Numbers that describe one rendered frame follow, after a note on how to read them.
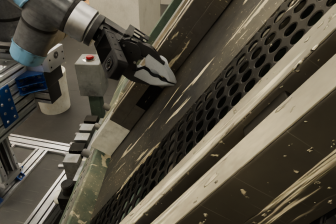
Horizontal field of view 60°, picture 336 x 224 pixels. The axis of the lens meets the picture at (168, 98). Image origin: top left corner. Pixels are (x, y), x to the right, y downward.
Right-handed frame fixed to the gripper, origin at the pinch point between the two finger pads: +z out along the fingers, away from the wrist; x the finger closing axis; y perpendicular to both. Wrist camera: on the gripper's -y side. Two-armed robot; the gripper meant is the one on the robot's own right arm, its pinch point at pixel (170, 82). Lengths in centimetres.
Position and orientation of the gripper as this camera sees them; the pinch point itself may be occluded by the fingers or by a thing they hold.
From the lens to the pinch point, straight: 64.0
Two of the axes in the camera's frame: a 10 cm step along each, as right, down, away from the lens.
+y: 0.7, -5.3, 8.4
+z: 8.3, 5.0, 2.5
